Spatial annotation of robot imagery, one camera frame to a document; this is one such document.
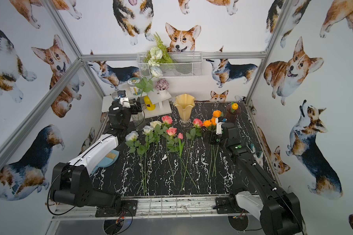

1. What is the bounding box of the orange rose top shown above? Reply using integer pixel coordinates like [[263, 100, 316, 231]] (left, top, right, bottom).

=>
[[213, 110, 223, 118]]

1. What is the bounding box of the orange rose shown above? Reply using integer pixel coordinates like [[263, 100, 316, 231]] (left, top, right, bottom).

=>
[[211, 117, 218, 177], [213, 110, 223, 118], [203, 120, 214, 179]]

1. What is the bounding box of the pink rose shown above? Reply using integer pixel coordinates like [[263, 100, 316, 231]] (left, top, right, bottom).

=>
[[180, 118, 203, 191], [165, 127, 197, 191], [161, 116, 177, 185]]

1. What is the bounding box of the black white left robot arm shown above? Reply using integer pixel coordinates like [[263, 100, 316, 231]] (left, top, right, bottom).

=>
[[48, 98, 142, 210]]

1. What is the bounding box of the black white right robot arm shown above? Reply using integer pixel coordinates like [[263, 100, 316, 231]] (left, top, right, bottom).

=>
[[214, 122, 303, 235]]

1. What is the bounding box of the clear glass cylinder vase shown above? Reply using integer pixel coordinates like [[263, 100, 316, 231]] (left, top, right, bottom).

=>
[[131, 111, 145, 127]]

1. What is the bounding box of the dark purple ribbed vase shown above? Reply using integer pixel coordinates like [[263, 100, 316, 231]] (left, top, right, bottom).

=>
[[224, 103, 242, 123]]

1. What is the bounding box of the orange rose middle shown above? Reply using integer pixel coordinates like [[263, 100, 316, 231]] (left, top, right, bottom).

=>
[[211, 117, 218, 177]]

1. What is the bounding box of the orange rose left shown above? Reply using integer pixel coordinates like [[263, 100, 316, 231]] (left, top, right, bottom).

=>
[[203, 120, 214, 179]]

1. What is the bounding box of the white green lidded jar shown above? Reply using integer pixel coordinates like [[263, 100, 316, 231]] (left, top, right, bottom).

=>
[[127, 77, 142, 96]]

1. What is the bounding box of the green white gardening glove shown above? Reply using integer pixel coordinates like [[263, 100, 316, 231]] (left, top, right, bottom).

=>
[[247, 144, 264, 168]]

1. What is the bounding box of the teal dustpan with brush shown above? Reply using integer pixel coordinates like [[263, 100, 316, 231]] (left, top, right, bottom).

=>
[[90, 149, 120, 176]]

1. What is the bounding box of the white tiered display shelf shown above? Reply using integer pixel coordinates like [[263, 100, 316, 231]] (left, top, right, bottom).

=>
[[101, 84, 173, 126]]

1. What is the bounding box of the small pink tulip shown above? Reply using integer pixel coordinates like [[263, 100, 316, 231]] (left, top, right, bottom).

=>
[[177, 133, 188, 192]]

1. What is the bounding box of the pink succulent in white pot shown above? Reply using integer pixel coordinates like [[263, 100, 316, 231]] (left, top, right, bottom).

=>
[[155, 78, 169, 96]]

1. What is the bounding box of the yellow fluted glass vase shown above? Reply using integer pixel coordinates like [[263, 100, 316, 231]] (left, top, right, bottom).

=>
[[174, 94, 195, 126]]

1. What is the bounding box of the green white artificial bouquet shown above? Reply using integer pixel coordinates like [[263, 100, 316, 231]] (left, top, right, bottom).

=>
[[144, 33, 174, 67]]

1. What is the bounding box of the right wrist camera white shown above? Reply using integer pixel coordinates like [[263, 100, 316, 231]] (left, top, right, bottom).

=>
[[215, 117, 226, 135]]

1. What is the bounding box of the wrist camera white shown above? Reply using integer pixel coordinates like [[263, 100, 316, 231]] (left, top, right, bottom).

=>
[[215, 117, 226, 135], [111, 90, 130, 108]]

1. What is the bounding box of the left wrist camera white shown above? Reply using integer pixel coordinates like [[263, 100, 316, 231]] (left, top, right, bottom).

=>
[[111, 90, 130, 108]]

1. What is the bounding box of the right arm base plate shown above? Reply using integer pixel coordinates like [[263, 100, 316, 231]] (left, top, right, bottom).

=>
[[212, 195, 261, 214]]

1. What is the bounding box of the white wire mesh basket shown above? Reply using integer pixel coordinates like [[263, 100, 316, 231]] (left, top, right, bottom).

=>
[[136, 52, 203, 78]]

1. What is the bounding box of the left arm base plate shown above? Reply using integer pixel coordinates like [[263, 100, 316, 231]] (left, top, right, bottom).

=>
[[95, 200, 138, 217]]

